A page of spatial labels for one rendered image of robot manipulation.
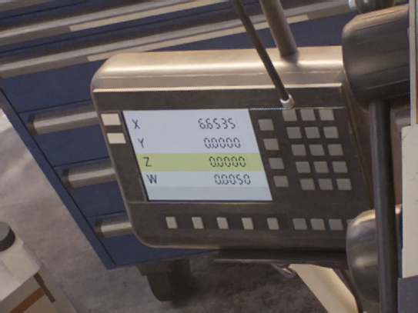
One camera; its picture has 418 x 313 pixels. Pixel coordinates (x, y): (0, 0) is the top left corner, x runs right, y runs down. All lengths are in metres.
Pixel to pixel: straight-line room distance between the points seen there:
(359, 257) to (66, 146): 2.06
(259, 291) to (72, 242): 0.45
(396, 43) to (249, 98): 0.81
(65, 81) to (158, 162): 1.07
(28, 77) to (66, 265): 0.73
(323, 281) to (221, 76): 0.34
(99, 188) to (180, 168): 1.26
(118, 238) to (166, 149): 1.37
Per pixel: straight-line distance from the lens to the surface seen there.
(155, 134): 2.30
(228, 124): 2.25
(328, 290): 2.46
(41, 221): 4.14
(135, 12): 3.20
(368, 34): 1.43
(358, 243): 1.46
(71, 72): 3.36
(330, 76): 2.18
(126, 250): 3.69
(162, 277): 3.77
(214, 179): 2.30
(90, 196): 3.59
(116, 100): 2.29
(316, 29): 3.22
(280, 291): 3.78
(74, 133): 3.47
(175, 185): 2.33
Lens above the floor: 2.77
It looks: 43 degrees down
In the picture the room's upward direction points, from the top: 30 degrees counter-clockwise
